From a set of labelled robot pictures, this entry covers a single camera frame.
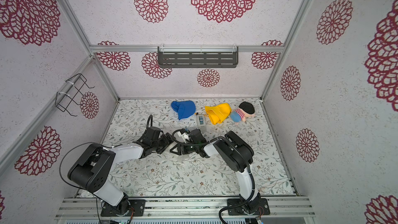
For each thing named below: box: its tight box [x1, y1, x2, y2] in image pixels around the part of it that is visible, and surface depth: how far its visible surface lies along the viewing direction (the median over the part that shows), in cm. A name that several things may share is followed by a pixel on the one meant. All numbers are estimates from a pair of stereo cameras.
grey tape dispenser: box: [195, 114, 207, 133], surface depth 105 cm
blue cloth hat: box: [171, 100, 196, 121], surface depth 114 cm
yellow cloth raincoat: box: [204, 102, 232, 125], surface depth 106 cm
